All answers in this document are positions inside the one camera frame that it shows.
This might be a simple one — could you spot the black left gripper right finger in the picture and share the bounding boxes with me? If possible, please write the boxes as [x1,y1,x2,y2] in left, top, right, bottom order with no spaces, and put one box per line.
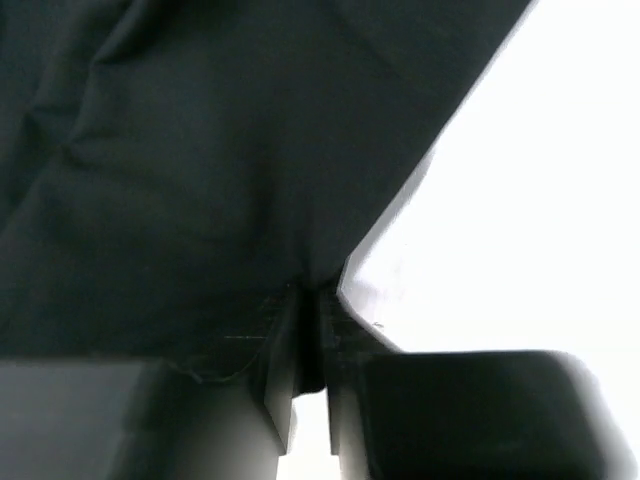
[319,289,630,479]

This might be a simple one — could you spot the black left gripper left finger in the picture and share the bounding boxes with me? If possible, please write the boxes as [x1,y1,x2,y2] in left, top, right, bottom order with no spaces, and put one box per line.
[1,292,300,479]

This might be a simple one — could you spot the black trousers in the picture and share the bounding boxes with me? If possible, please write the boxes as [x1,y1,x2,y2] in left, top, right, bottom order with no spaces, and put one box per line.
[0,0,544,391]

